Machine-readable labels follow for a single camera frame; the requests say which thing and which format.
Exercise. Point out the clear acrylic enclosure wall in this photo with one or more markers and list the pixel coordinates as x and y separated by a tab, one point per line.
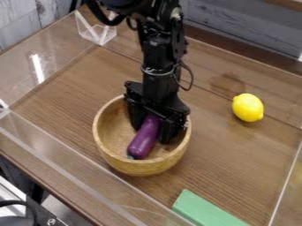
57	78

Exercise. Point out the green block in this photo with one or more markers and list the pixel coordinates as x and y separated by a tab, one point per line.
201	212

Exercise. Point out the clear acrylic corner bracket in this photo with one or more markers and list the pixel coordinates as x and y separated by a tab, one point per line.
97	34

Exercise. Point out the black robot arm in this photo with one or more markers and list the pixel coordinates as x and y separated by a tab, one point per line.
156	19

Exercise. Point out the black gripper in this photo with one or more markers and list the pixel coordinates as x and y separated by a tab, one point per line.
153	95

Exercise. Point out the purple toy eggplant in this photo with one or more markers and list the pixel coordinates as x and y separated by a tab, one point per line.
144	138

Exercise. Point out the brown wooden bowl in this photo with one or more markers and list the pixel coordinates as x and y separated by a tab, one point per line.
113	134

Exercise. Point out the yellow toy lemon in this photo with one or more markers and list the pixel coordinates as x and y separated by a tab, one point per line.
248	108

